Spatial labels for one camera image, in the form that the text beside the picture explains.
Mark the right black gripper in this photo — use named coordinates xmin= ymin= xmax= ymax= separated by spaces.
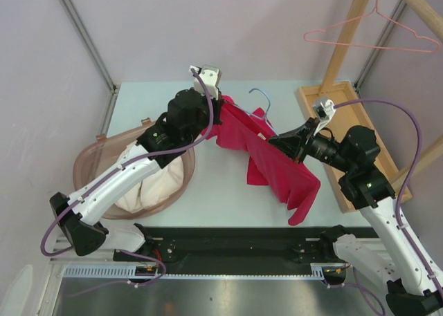
xmin=269 ymin=117 xmax=354 ymax=174

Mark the blue wire hanger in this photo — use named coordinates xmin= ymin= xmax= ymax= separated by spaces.
xmin=228 ymin=88 xmax=278 ymax=140

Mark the red t shirt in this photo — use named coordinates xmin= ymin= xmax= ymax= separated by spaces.
xmin=206 ymin=95 xmax=321 ymax=226

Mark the white t shirt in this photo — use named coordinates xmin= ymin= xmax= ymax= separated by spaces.
xmin=116 ymin=157 xmax=184 ymax=213

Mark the pink wire hanger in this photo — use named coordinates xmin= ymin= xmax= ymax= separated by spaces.
xmin=302 ymin=0 xmax=441 ymax=54

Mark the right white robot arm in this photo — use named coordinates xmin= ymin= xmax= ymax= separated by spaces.
xmin=269 ymin=118 xmax=442 ymax=315

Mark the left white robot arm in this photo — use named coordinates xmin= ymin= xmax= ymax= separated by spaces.
xmin=50 ymin=88 xmax=224 ymax=261

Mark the wooden clothes rack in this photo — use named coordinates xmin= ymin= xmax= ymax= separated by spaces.
xmin=297 ymin=0 xmax=442 ymax=213

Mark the brown translucent plastic basket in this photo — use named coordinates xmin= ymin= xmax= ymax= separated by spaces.
xmin=73 ymin=118 xmax=195 ymax=220

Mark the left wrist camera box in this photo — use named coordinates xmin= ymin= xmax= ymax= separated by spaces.
xmin=189 ymin=64 xmax=222 ymax=100

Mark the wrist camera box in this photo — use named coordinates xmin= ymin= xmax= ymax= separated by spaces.
xmin=189 ymin=64 xmax=222 ymax=100
xmin=312 ymin=96 xmax=336 ymax=135

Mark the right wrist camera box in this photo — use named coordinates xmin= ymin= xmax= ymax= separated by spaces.
xmin=312 ymin=96 xmax=336 ymax=135

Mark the white cable duct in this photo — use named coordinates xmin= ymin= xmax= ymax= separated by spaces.
xmin=63 ymin=264 xmax=325 ymax=281

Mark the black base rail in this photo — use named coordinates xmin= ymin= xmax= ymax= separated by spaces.
xmin=113 ymin=227 xmax=344 ymax=274

